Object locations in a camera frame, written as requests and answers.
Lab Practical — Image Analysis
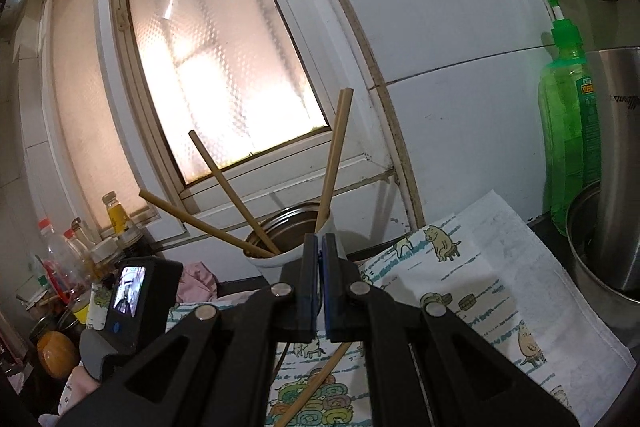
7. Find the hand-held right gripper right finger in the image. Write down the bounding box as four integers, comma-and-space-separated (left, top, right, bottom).
322, 233, 581, 427

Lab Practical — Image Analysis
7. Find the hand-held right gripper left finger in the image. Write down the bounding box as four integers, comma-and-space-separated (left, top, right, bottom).
55, 233, 321, 427

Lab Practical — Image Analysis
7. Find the white cylindrical cup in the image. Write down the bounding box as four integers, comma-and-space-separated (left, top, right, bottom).
242, 203, 347, 284

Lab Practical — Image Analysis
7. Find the wooden chopstick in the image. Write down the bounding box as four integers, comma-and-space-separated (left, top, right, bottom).
188, 130, 281, 255
276, 342, 353, 427
314, 88, 354, 235
139, 190, 273, 258

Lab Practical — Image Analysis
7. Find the person's left hand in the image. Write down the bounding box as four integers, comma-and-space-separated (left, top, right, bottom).
57, 364, 101, 420

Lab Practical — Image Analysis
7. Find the glass jar grey lid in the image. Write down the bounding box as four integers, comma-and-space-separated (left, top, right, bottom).
90, 237, 118, 267

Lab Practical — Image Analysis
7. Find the pink cloth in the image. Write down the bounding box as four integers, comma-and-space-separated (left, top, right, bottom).
177, 261, 221, 303

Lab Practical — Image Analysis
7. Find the dark sauce bottle yellow cap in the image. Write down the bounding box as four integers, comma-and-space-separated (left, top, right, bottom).
102, 192, 133, 238

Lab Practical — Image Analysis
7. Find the large plastic oil bottle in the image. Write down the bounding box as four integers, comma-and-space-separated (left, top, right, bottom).
40, 218, 76, 298

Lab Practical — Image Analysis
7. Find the steel pot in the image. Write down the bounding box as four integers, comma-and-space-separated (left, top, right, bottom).
565, 182, 640, 308
27, 314, 66, 343

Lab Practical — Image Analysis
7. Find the orange pumpkin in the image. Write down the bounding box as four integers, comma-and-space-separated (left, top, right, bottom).
36, 331, 81, 380

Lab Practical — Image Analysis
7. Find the cat printed cloth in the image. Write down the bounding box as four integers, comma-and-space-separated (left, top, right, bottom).
165, 189, 636, 427

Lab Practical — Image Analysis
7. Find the white framed frosted window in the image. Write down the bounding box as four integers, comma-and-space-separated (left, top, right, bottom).
40, 0, 396, 248

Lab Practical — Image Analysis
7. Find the green dish soap bottle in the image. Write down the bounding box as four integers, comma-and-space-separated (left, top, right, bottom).
537, 0, 601, 235

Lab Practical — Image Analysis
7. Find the stainless steel cup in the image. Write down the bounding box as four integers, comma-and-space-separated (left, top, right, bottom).
584, 47, 640, 293

